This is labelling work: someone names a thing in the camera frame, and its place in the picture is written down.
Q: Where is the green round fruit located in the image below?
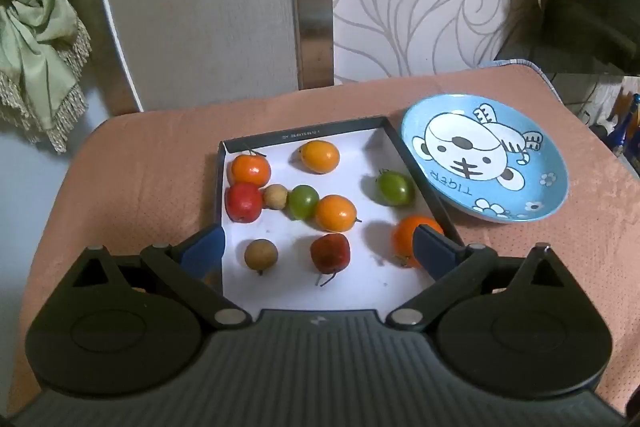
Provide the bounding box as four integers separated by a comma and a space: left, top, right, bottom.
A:
376, 169, 416, 208
287, 185, 321, 221

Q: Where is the green fringed curtain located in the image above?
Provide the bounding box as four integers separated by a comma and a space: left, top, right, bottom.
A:
0, 0, 93, 154

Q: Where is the black shallow box white inside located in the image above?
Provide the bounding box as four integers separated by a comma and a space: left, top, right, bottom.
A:
209, 116, 466, 312

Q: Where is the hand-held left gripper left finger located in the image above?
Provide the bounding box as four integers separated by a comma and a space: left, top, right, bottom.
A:
65, 224, 253, 330

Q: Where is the bright red crabapple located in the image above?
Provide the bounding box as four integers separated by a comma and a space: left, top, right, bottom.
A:
224, 182, 264, 224

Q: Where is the small brown longan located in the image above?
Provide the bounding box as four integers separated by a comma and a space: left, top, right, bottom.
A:
262, 184, 289, 210

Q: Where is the orange dotted tablecloth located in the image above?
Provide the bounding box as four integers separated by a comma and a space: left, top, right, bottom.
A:
7, 62, 640, 413

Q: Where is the dark red crabapple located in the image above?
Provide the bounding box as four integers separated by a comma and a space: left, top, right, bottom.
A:
310, 233, 352, 288

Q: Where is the yellow-orange kumquat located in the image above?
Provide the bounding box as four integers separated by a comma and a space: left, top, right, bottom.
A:
294, 140, 341, 174
314, 194, 362, 233

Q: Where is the blue gold bottle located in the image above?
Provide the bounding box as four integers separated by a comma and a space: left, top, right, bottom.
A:
617, 93, 640, 158

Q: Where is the orange tomato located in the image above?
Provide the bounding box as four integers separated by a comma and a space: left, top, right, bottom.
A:
230, 150, 272, 188

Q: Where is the orange mandarin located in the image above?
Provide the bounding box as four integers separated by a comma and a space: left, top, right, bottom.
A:
391, 215, 445, 269

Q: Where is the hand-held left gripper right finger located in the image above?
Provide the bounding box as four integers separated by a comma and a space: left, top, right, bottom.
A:
385, 223, 573, 330

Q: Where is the blue tiger print plate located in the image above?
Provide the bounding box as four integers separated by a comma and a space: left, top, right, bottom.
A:
400, 93, 570, 224

